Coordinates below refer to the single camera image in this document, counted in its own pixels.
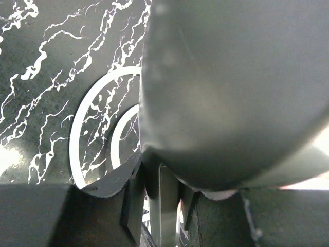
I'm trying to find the white shower hose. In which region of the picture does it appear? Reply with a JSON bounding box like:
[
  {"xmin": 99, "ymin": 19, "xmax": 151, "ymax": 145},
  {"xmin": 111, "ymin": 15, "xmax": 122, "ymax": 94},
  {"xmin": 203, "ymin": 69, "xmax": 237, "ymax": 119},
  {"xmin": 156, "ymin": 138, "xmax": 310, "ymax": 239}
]
[{"xmin": 68, "ymin": 66, "xmax": 142, "ymax": 190}]

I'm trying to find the grey shower head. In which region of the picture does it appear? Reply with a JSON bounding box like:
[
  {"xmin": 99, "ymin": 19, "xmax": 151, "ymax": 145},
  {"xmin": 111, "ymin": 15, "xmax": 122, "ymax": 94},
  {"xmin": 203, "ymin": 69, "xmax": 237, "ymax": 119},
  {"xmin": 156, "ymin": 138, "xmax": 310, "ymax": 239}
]
[{"xmin": 138, "ymin": 0, "xmax": 329, "ymax": 247}]

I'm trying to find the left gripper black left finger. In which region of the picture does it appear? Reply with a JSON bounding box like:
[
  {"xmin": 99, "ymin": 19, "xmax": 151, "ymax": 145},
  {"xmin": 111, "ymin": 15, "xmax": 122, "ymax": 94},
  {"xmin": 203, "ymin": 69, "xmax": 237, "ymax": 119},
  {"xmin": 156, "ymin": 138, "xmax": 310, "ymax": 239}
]
[{"xmin": 1, "ymin": 152, "xmax": 144, "ymax": 246}]

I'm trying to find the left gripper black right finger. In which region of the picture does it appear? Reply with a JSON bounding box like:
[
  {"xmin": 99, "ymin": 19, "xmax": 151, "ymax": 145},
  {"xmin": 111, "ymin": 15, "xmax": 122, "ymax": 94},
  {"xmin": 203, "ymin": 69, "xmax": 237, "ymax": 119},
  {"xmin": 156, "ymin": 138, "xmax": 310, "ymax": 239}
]
[{"xmin": 182, "ymin": 187, "xmax": 328, "ymax": 246}]

